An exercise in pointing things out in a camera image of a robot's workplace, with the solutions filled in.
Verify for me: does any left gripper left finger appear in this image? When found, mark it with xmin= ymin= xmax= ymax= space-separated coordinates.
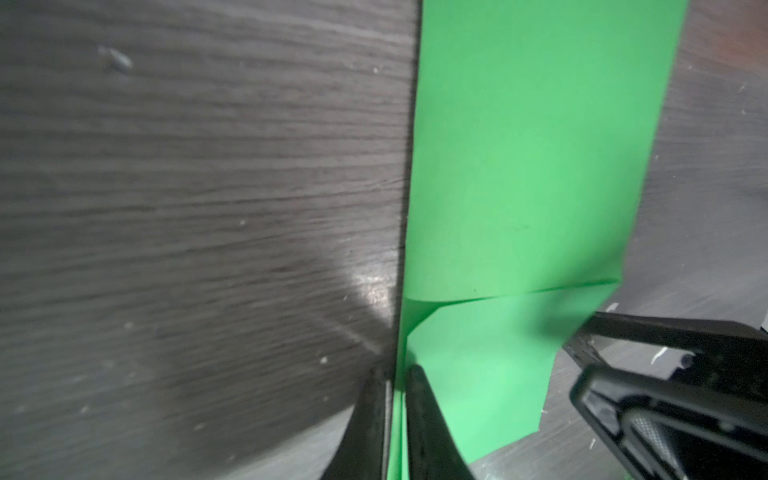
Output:
xmin=321 ymin=367 xmax=392 ymax=480

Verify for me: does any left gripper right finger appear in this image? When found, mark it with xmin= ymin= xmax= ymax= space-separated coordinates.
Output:
xmin=405 ymin=365 xmax=474 ymax=480

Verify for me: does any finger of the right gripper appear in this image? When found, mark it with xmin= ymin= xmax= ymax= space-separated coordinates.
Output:
xmin=570 ymin=365 xmax=767 ymax=479
xmin=564 ymin=312 xmax=767 ymax=396

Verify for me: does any green square paper sheet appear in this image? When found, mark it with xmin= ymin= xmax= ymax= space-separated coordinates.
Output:
xmin=389 ymin=1 xmax=687 ymax=479

